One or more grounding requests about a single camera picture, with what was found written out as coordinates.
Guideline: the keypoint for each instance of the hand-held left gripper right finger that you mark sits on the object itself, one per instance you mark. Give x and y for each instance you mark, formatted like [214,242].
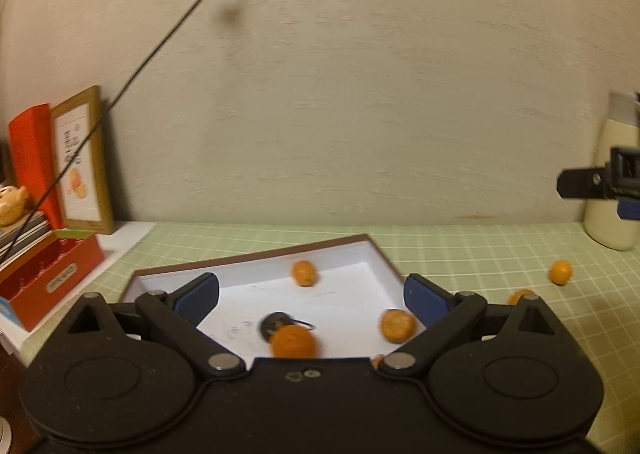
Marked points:
[425,299]

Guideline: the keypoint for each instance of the orange-red gift box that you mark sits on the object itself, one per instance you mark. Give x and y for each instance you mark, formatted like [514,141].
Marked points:
[55,274]

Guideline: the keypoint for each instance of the red book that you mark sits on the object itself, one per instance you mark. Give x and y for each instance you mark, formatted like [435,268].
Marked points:
[32,154]

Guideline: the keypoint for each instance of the stack of books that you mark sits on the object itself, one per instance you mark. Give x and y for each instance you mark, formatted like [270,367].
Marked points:
[22,236]

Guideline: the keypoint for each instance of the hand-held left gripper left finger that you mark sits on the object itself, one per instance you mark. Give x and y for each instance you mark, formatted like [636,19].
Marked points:
[200,295]

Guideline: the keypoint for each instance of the large round orange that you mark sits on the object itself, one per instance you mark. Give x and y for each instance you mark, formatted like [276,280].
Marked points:
[293,341]

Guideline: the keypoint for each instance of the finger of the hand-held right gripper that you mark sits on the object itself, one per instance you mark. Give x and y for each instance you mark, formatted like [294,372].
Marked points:
[629,210]
[585,183]

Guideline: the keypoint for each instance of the small yellow-orange kumquat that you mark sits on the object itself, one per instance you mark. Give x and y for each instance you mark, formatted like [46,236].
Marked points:
[560,272]

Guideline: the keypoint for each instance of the round metal lid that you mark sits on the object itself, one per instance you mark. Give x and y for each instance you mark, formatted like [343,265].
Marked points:
[4,435]

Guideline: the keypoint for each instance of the carrot piece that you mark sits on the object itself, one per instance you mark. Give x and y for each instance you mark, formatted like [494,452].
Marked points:
[377,361]
[304,273]
[398,325]

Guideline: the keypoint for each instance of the wooden framed orange picture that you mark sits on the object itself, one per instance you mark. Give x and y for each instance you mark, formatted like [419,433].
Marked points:
[82,164]

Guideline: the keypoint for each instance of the dark orange tangerine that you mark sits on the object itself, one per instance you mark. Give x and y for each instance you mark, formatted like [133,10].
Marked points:
[519,296]

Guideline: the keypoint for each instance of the green checked tablecloth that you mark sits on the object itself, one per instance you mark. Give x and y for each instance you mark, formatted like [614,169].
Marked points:
[500,254]

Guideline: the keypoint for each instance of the dark purple mangosteen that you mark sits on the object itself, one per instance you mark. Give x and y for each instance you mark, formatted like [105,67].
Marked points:
[272,323]

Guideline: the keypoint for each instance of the yellow ceramic figurine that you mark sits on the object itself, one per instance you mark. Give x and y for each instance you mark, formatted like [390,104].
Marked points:
[11,206]

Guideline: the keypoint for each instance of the blue and white packet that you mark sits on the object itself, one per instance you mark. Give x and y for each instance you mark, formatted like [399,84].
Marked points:
[7,313]

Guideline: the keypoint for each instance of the brown cardboard box white inside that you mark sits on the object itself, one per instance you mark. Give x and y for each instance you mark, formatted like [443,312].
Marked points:
[345,294]

